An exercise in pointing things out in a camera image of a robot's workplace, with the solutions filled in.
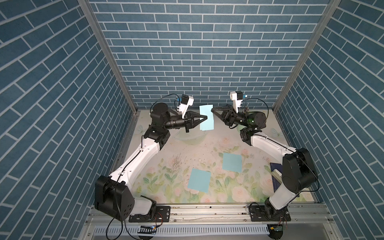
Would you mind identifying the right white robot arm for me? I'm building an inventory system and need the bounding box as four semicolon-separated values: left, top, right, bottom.
211;105;318;221

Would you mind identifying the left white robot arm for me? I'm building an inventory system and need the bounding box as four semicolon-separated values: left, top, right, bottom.
94;103;208;222

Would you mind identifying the light blue paper front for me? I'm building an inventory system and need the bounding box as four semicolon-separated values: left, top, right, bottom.
188;169;211;193

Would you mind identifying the white stapler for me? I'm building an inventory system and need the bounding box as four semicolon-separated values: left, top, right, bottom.
271;169;283;184

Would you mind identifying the dark blue book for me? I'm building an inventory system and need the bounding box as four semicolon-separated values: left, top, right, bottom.
270;163;283;192

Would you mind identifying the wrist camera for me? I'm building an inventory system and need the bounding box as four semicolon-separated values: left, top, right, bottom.
230;91;244;113
178;94;194;119

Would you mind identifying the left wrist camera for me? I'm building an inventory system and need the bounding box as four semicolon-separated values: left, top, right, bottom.
178;94;194;119

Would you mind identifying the light blue paper right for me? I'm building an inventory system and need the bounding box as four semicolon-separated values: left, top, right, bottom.
222;153;243;173

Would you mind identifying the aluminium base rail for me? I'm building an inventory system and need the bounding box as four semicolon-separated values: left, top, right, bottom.
86;202;334;226

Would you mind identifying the light blue square paper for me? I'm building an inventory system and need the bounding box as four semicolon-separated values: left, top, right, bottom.
199;105;214;131

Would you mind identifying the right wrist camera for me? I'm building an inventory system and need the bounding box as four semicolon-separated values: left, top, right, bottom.
230;91;244;113

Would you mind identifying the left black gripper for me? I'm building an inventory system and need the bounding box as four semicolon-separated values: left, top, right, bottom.
161;112;205;135

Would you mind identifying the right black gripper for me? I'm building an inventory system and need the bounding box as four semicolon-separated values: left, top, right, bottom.
213;108;250;131

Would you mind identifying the floral table mat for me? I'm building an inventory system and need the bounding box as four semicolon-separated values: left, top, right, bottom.
131;118;280;204

